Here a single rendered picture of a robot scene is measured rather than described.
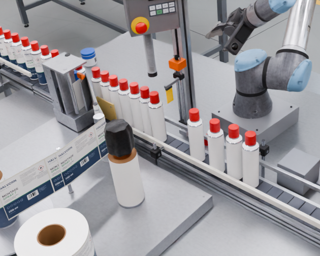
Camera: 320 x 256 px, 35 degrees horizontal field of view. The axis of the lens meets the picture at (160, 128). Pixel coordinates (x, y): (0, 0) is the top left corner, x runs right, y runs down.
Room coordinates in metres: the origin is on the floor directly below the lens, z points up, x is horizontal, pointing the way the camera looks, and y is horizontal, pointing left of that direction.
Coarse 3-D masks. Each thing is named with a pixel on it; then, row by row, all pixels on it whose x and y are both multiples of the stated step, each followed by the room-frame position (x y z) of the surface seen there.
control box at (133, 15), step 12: (132, 0) 1.53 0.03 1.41; (144, 0) 1.53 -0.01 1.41; (156, 0) 1.54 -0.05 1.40; (168, 0) 1.54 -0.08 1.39; (132, 12) 1.53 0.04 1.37; (144, 12) 1.53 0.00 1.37; (132, 24) 1.52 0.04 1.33; (156, 24) 1.53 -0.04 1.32; (168, 24) 1.54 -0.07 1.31; (132, 36) 1.53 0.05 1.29
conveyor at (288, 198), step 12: (36, 84) 2.03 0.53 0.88; (108, 120) 1.66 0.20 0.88; (168, 144) 1.46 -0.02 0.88; (180, 144) 1.45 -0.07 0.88; (240, 180) 1.22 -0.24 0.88; (264, 192) 1.15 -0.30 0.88; (276, 192) 1.14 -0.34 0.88; (288, 204) 1.08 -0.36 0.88; (300, 204) 1.08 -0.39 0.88; (312, 216) 1.02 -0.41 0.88; (312, 228) 0.98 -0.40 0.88
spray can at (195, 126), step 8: (192, 112) 1.34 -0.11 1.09; (192, 120) 1.34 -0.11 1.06; (200, 120) 1.35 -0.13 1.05; (192, 128) 1.33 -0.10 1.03; (200, 128) 1.33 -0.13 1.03; (192, 136) 1.33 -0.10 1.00; (200, 136) 1.33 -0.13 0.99; (192, 144) 1.34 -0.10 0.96; (200, 144) 1.33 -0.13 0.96; (192, 152) 1.34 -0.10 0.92; (200, 152) 1.33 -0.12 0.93; (200, 160) 1.33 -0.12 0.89
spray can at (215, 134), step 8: (216, 120) 1.28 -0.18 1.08; (216, 128) 1.27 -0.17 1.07; (208, 136) 1.27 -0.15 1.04; (216, 136) 1.26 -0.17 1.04; (208, 144) 1.28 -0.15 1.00; (216, 144) 1.26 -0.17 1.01; (216, 152) 1.26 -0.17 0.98; (224, 152) 1.27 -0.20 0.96; (216, 160) 1.26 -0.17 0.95; (224, 160) 1.27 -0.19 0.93; (216, 168) 1.26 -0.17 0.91; (224, 168) 1.27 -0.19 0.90
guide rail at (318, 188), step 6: (168, 120) 1.50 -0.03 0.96; (174, 120) 1.49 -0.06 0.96; (180, 126) 1.45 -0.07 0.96; (186, 126) 1.44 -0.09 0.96; (204, 138) 1.37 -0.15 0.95; (264, 162) 1.20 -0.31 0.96; (270, 168) 1.17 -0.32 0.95; (276, 168) 1.16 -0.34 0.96; (282, 174) 1.14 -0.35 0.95; (288, 174) 1.13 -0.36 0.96; (294, 180) 1.11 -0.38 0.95; (300, 180) 1.09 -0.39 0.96; (306, 180) 1.09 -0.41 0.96; (312, 186) 1.06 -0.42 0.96; (318, 186) 1.06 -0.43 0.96
